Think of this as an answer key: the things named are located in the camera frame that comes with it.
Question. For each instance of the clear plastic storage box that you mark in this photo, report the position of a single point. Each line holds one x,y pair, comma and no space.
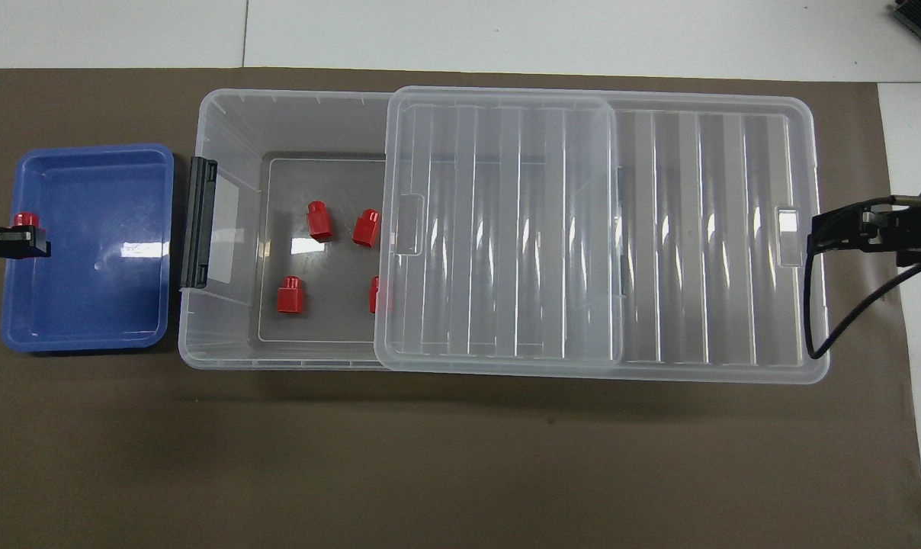
316,122

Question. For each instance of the clear ribbed plastic lid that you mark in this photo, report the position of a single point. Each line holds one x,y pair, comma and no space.
659,229

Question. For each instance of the brown paper mat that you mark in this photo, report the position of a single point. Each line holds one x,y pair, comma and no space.
460,457

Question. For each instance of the red plastic block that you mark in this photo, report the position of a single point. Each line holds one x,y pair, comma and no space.
27,219
373,294
319,221
290,296
367,227

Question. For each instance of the black box latch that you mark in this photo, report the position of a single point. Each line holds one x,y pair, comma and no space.
197,229

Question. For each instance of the blue plastic tray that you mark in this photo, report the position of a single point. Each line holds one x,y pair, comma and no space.
87,305

